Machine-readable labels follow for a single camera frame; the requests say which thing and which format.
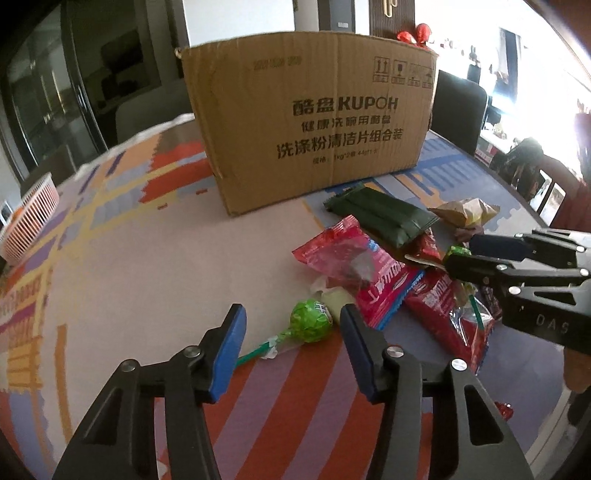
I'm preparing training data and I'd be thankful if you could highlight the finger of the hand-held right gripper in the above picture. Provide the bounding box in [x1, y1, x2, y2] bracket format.
[442, 253, 591, 302]
[470, 228, 591, 268]

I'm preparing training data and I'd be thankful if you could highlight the white low cabinet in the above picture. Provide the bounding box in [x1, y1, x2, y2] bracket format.
[475, 129, 511, 163]

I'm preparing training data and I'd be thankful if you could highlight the red snack packet blue edge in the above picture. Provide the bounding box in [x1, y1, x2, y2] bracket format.
[292, 217, 426, 329]

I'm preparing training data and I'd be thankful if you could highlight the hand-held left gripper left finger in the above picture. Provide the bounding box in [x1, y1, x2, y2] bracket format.
[52, 303, 247, 480]

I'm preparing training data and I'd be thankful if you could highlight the brown cardboard box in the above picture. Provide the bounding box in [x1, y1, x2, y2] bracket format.
[179, 31, 439, 217]

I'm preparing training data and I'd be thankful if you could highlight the dark green snack packet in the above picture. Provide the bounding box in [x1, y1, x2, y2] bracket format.
[322, 187, 439, 250]

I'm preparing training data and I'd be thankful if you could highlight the glass sliding door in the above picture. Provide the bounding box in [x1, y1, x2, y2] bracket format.
[0, 0, 185, 185]

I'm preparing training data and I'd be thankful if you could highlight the red wooden chair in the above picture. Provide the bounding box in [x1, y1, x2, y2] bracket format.
[538, 154, 591, 232]

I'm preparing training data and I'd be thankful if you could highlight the white plastic basket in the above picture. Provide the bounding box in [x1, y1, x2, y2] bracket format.
[0, 173, 61, 267]

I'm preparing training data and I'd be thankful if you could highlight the green lollipop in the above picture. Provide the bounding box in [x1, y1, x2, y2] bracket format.
[443, 244, 472, 265]
[235, 299, 334, 367]

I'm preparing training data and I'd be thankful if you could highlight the pale wrapped candy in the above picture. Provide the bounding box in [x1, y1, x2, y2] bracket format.
[308, 276, 357, 317]

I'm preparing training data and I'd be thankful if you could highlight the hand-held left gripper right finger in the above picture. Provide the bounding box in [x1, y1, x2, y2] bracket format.
[339, 304, 536, 480]

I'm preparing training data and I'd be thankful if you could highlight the dark grey dining chair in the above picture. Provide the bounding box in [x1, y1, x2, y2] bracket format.
[115, 78, 195, 145]
[18, 150, 81, 188]
[431, 69, 489, 156]

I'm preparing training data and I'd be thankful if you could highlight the pale yellow snack bag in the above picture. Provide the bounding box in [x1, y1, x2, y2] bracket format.
[427, 198, 501, 229]

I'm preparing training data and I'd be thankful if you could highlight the person's right forearm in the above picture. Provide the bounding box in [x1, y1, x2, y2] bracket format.
[563, 344, 591, 428]

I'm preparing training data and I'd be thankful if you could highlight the dark red snack packet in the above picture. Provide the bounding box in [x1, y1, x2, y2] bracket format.
[417, 231, 443, 263]

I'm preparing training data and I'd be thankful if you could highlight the dark patterned cloth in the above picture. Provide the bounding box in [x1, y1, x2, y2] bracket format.
[492, 137, 557, 200]

